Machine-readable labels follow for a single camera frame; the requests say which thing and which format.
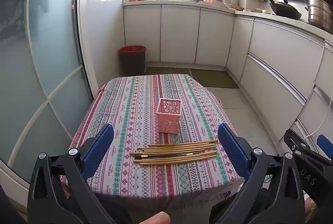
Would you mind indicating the dark trash bin red liner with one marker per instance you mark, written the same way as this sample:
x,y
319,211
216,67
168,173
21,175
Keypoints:
x,y
132,62

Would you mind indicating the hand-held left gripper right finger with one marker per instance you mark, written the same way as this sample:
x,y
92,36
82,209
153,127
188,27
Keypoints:
x,y
231,145

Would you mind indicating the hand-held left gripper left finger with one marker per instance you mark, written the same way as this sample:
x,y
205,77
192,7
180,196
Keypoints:
x,y
100,145

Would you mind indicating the stainless steel steamer pot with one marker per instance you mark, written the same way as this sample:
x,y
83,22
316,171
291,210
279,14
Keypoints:
x,y
320,13

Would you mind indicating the black wok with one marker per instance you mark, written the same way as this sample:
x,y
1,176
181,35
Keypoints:
x,y
286,11

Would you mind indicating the pink lattice utensil holder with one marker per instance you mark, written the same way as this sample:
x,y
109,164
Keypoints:
x,y
168,122

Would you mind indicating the person's right hand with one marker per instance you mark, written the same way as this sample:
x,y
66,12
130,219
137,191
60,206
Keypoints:
x,y
310,207

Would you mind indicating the striped patterned tablecloth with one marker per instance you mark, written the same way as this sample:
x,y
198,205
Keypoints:
x,y
135,99

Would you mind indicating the person's left hand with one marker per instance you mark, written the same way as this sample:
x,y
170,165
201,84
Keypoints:
x,y
156,218

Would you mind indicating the clear glass kettle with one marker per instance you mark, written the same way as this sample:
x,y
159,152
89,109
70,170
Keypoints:
x,y
233,0

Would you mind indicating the white kitchen base cabinets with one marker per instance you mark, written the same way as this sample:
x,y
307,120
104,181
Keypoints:
x,y
179,31

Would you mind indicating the pile of wooden chopsticks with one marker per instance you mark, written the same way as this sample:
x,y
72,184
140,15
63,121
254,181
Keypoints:
x,y
179,148

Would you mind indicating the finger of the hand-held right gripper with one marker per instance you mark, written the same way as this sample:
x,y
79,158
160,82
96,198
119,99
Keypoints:
x,y
326,142
296,142

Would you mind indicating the white kitchen countertop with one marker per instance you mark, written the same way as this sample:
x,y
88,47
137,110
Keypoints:
x,y
179,2

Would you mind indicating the frosted glass sliding door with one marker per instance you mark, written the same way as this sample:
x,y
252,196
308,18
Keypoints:
x,y
46,44

